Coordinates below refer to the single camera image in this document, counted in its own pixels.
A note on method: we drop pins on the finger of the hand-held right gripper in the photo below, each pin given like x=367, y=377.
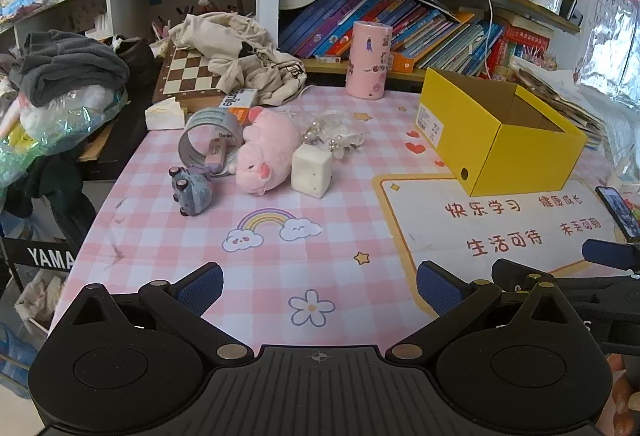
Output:
x=610, y=255
x=505, y=273

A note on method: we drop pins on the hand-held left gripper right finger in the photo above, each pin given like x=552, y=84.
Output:
x=435, y=288

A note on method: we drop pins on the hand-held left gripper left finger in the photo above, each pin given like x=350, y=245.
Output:
x=202, y=288

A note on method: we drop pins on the grey toy car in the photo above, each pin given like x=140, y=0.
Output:
x=192, y=193

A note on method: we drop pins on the yellow cardboard box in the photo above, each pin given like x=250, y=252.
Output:
x=530, y=156

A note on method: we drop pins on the pink cosmetic tube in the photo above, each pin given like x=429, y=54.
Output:
x=216, y=156

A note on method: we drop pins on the pink plush pig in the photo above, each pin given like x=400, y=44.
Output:
x=265, y=146

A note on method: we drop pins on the white speckled foam cube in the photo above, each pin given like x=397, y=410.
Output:
x=310, y=171

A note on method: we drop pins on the grey tape roll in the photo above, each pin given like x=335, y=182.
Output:
x=200, y=121

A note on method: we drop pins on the white ribbon bow with pearls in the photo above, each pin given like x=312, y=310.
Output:
x=332, y=131

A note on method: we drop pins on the person's right hand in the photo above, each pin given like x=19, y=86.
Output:
x=627, y=391

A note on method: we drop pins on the smartphone on stand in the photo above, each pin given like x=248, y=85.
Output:
x=617, y=216

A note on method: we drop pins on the pink checked tablecloth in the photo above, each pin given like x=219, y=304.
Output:
x=310, y=236

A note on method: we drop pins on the stack of loose papers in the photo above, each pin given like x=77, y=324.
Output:
x=555, y=96

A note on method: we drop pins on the cream paper box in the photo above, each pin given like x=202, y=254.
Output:
x=162, y=116

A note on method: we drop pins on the dark cloth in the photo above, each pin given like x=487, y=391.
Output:
x=50, y=196

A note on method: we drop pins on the black electronic keyboard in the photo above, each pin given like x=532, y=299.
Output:
x=20, y=246

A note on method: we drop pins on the silver foil sheet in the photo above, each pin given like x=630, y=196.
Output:
x=610, y=56

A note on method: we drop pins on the wooden chessboard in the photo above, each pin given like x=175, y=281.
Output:
x=182, y=73

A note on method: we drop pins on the clear plastic bag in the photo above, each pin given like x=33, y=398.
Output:
x=60, y=116

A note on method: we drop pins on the red book boxes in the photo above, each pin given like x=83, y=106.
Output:
x=522, y=46

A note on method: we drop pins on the pink printed canister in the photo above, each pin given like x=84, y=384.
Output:
x=367, y=66

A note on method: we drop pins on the black bag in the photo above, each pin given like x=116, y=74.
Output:
x=137, y=61

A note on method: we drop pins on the beige canvas bag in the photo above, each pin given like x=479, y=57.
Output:
x=235, y=36

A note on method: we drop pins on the row of colourful slanted books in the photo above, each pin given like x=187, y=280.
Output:
x=425, y=31

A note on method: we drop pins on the grey folded cloth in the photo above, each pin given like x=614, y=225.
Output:
x=65, y=61

